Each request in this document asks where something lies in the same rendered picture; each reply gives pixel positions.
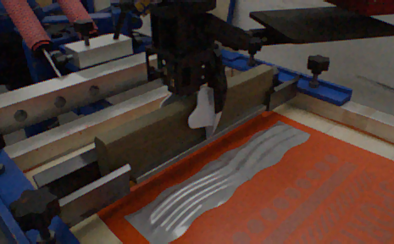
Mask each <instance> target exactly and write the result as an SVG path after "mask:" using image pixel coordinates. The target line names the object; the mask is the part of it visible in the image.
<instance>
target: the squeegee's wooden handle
mask: <svg viewBox="0 0 394 244"><path fill-rule="evenodd" d="M273 74H274V70H273V68H272V66H268V65H267V64H261V65H259V66H256V67H255V68H252V69H249V70H247V71H246V72H242V73H241V74H239V75H235V76H233V77H232V78H229V79H227V98H226V100H225V108H224V110H223V111H222V112H221V117H220V119H219V123H218V125H217V126H216V128H219V127H220V126H221V125H224V124H225V123H227V122H229V121H230V120H232V119H234V118H235V117H238V116H240V115H242V114H244V113H245V112H247V111H249V110H250V109H252V108H255V107H256V106H258V105H260V104H263V105H264V106H266V104H267V94H268V92H269V91H270V90H271V89H272V80H273ZM195 108H197V92H196V93H194V94H193V95H190V96H188V97H184V98H182V99H181V100H177V101H176V102H174V103H171V104H169V105H167V106H164V107H162V108H158V109H157V110H155V111H153V112H151V113H148V114H144V115H143V116H141V117H138V118H137V119H133V120H132V121H129V122H128V123H124V124H123V125H119V126H118V127H115V128H113V129H111V130H109V131H105V132H104V133H102V134H99V135H98V136H95V138H94V144H95V148H96V154H97V160H98V163H99V170H100V173H101V176H102V177H104V176H105V175H108V174H110V173H113V172H114V171H115V170H117V169H119V168H121V167H124V166H125V165H127V164H129V165H130V167H131V170H129V171H128V175H129V180H130V181H131V180H132V178H131V175H132V174H134V173H136V172H137V171H138V170H141V169H143V168H146V167H147V166H148V165H149V164H152V163H154V162H157V160H159V159H161V158H163V157H164V156H167V155H169V154H170V153H172V152H173V151H176V150H178V149H179V148H182V147H183V146H185V145H187V144H188V143H190V142H193V141H194V140H196V139H198V138H199V137H200V136H204V135H205V126H204V127H201V128H191V127H190V126H189V125H188V118H189V117H190V115H191V113H192V112H193V111H194V109H195Z"/></svg>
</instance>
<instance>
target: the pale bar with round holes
mask: <svg viewBox="0 0 394 244"><path fill-rule="evenodd" d="M214 43H216V44H219V50H227V51H229V52H231V53H233V52H234V50H228V49H227V47H222V43H220V42H217V41H215V42H214ZM149 67H150V73H152V72H154V70H155V69H157V68H158V67H157V54H155V55H151V56H149ZM152 81H153V80H152ZM152 81H149V82H152ZM149 82H148V81H147V68H146V53H138V54H136V55H132V56H129V57H127V58H122V59H118V60H116V61H112V62H109V63H106V64H101V65H98V66H96V67H91V68H90V69H83V70H81V71H79V72H74V73H72V74H69V75H63V76H61V77H58V78H54V79H51V80H46V81H43V82H41V83H39V84H35V85H32V86H26V87H24V88H21V89H17V90H14V91H9V92H6V93H4V94H2V95H0V133H3V136H6V135H7V134H8V133H10V134H11V133H13V132H14V131H17V130H21V129H23V128H27V127H28V126H30V125H35V124H37V123H41V122H42V121H44V120H47V119H51V118H53V117H57V116H59V115H60V114H65V113H68V112H69V111H73V110H75V109H77V108H82V107H83V106H87V105H89V104H91V103H95V102H97V101H99V100H103V99H104V98H107V97H111V96H113V95H118V94H119V93H121V92H126V91H128V90H130V89H133V88H135V87H138V86H142V85H144V84H146V83H149Z"/></svg>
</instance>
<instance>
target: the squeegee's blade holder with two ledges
mask: <svg viewBox="0 0 394 244"><path fill-rule="evenodd" d="M266 109H267V106H264V105H263V104H260V105H258V106H256V107H255V108H252V109H250V110H249V111H247V112H245V113H244V114H242V115H240V116H238V117H235V118H234V119H232V120H230V121H229V122H227V123H225V124H224V125H221V126H220V127H219V128H216V130H215V132H214V133H213V134H212V136H210V138H209V139H206V137H205V135H204V136H200V137H199V138H198V139H196V140H194V141H193V142H190V143H188V144H187V145H185V146H183V147H182V148H179V149H178V150H176V151H173V152H172V153H170V154H169V155H167V156H164V157H163V158H161V159H159V160H157V162H154V163H152V164H149V165H148V166H147V167H146V168H143V169H141V170H138V171H137V172H136V173H134V174H132V175H131V178H132V181H134V182H135V184H140V183H141V182H143V181H144V180H146V179H149V178H150V177H152V175H155V174H157V173H159V172H160V171H161V170H164V169H165V168H168V167H169V166H170V165H171V164H174V163H176V162H178V161H180V160H181V159H183V158H184V157H186V156H188V155H190V154H191V153H194V152H195V151H197V150H199V148H202V147H204V146H205V145H208V144H209V143H210V142H213V141H214V140H217V139H218V138H219V137H221V136H223V135H224V134H227V133H228V132H230V131H232V130H234V129H235V128H237V127H238V126H239V125H243V124H244V123H246V122H248V120H250V119H252V118H254V117H256V116H258V115H259V114H261V113H263V112H264V111H266Z"/></svg>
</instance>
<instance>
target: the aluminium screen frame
mask: <svg viewBox="0 0 394 244"><path fill-rule="evenodd" d="M242 72H243V71H241V70H238V69H234V68H232V67H230V66H227V65H225V74H226V78H227V79H229V78H232V77H233V76H235V75H239V74H241V73H242ZM170 93H171V92H170V91H168V87H167V86H161V87H160V88H158V89H154V90H152V91H148V92H146V93H144V94H143V95H139V96H137V97H133V98H131V99H129V100H126V101H123V102H122V103H118V104H115V105H114V106H110V107H109V108H105V109H102V110H101V111H98V112H96V113H93V114H88V115H87V116H85V117H82V118H79V119H76V120H74V121H71V122H70V123H67V124H65V125H60V126H59V127H57V128H53V129H51V130H47V131H45V132H43V133H41V134H38V135H36V136H32V137H30V138H28V139H24V140H23V141H18V142H16V143H15V144H13V145H9V146H8V147H4V148H3V150H5V151H6V153H7V154H8V155H9V157H11V159H12V160H13V161H14V162H15V163H16V164H17V166H18V167H19V169H21V171H22V172H23V173H26V172H29V171H31V170H33V169H35V168H38V167H41V166H42V165H44V164H47V163H49V162H51V161H53V160H55V159H57V158H61V157H63V156H66V155H67V154H69V153H72V152H73V151H77V150H79V149H80V148H82V147H85V146H87V145H91V144H92V143H93V142H94V138H95V136H98V135H99V134H102V133H104V132H105V131H109V130H111V129H113V128H115V127H118V126H119V125H123V124H124V123H128V122H129V121H132V120H133V119H137V118H138V117H141V116H143V115H144V114H148V113H151V112H153V111H155V110H157V109H158V108H160V103H161V102H162V101H163V100H164V99H165V98H166V97H168V96H169V95H170ZM286 103H289V104H290V105H292V106H295V107H298V108H301V109H303V110H305V111H309V112H310V113H312V114H317V115H318V116H320V117H323V118H326V119H330V120H331V121H334V122H335V123H339V124H340V125H345V126H346V127H348V128H352V129H354V130H358V131H360V132H362V133H364V134H367V135H369V136H373V137H375V138H376V139H380V140H382V141H387V142H388V143H391V144H392V145H394V116H393V115H391V114H386V113H384V112H382V111H378V110H376V109H373V108H368V107H366V106H363V105H361V104H359V103H354V102H351V101H349V100H346V101H345V102H344V103H342V104H341V105H340V106H338V105H336V104H334V103H329V102H327V101H325V100H321V99H320V98H317V97H312V96H311V95H309V94H305V93H303V92H301V91H297V93H296V96H295V97H294V98H293V99H292V100H289V101H287V102H286Z"/></svg>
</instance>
